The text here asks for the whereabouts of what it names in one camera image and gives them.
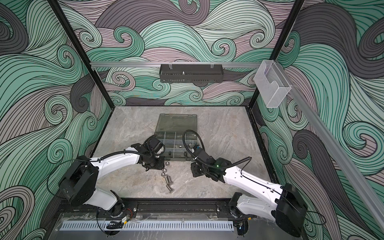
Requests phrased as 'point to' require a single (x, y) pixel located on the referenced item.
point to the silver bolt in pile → (166, 180)
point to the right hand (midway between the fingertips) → (193, 168)
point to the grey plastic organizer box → (169, 129)
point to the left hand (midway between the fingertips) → (162, 165)
